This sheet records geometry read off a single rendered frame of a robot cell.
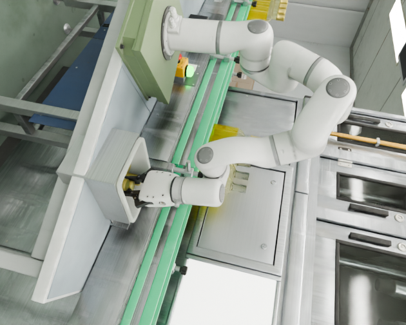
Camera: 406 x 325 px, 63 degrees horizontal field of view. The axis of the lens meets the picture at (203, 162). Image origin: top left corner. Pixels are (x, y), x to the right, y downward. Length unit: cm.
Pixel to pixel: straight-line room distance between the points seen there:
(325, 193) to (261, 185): 27
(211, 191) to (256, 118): 85
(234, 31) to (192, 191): 46
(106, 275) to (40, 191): 59
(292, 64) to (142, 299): 77
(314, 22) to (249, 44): 657
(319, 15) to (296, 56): 653
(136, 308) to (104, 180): 38
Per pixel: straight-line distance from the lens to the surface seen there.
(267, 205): 132
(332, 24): 757
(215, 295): 117
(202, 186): 86
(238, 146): 82
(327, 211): 140
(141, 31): 90
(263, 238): 126
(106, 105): 90
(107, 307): 100
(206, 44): 101
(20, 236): 143
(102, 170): 86
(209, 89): 132
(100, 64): 102
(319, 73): 93
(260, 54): 101
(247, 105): 170
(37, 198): 149
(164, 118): 119
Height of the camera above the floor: 113
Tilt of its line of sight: 8 degrees down
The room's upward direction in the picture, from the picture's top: 102 degrees clockwise
